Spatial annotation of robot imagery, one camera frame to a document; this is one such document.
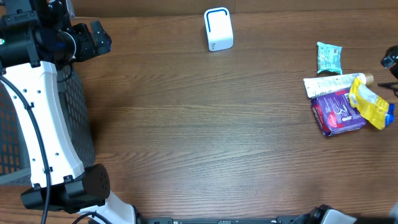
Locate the white barcode scanner stand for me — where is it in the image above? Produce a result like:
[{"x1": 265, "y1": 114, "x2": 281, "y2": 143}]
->
[{"x1": 203, "y1": 7, "x2": 234, "y2": 52}]

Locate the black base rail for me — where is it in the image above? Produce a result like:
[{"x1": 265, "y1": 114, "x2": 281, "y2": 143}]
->
[{"x1": 136, "y1": 214, "x2": 309, "y2": 224}]

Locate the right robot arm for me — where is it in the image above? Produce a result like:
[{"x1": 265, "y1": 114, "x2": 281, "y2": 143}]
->
[{"x1": 293, "y1": 73, "x2": 397, "y2": 224}]

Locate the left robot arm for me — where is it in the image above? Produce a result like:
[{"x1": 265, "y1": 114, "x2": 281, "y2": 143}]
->
[{"x1": 1, "y1": 0, "x2": 136, "y2": 223}]

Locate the yellow blue snack packet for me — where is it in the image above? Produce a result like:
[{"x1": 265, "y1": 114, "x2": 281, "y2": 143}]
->
[{"x1": 349, "y1": 77, "x2": 395, "y2": 130}]

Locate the grey plastic mesh basket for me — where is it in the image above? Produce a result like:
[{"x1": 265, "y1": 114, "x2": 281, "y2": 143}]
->
[{"x1": 1, "y1": 62, "x2": 95, "y2": 187}]

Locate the teal wet wipes pack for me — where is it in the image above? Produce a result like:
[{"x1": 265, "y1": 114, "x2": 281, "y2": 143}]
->
[{"x1": 317, "y1": 42, "x2": 343, "y2": 75}]

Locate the white tube with gold cap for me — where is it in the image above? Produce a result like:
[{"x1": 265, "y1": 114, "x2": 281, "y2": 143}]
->
[{"x1": 303, "y1": 73, "x2": 374, "y2": 98}]

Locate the purple Carefree pad pack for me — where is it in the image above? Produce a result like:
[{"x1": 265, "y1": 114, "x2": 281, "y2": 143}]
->
[{"x1": 310, "y1": 88, "x2": 366, "y2": 136}]

